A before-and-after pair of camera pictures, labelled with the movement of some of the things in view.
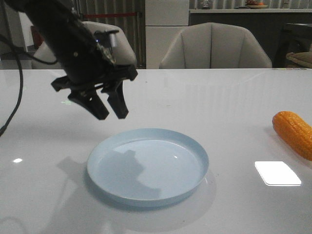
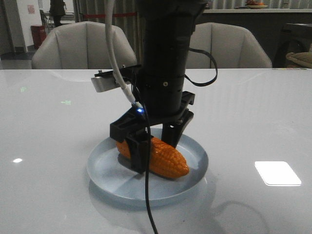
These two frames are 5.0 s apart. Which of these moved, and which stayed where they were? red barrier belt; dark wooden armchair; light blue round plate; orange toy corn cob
Moved: orange toy corn cob
Stayed: dark wooden armchair; light blue round plate; red barrier belt
